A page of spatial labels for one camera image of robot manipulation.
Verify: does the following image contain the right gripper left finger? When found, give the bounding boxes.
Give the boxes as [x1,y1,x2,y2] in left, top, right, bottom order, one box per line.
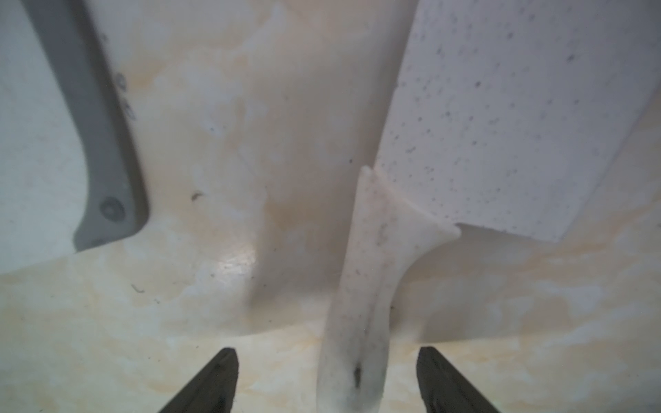
[160,348,239,413]

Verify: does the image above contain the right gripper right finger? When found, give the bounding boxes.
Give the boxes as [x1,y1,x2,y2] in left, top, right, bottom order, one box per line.
[416,346,499,413]

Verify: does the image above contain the white cutting board grey rim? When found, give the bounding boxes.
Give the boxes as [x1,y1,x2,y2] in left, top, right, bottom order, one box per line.
[1,1,149,273]

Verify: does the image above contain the white plastic knife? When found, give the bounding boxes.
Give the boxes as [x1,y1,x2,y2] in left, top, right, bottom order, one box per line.
[316,1,660,412]

